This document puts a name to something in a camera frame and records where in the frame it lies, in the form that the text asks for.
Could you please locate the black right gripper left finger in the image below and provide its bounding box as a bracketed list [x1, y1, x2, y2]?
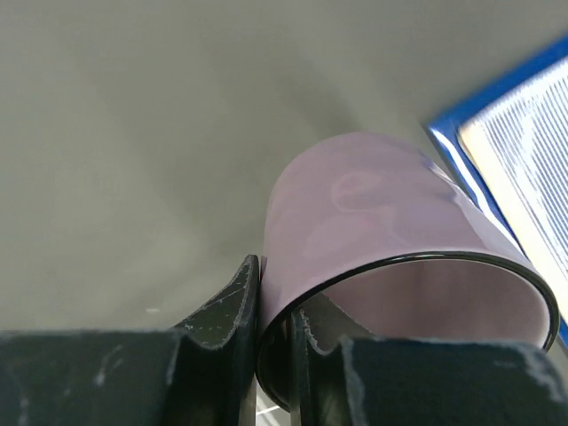
[1, 255, 259, 425]

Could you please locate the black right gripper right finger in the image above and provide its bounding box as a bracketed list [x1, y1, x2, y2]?
[289, 311, 567, 425]

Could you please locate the pink mug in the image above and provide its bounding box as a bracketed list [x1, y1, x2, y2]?
[256, 133, 560, 408]

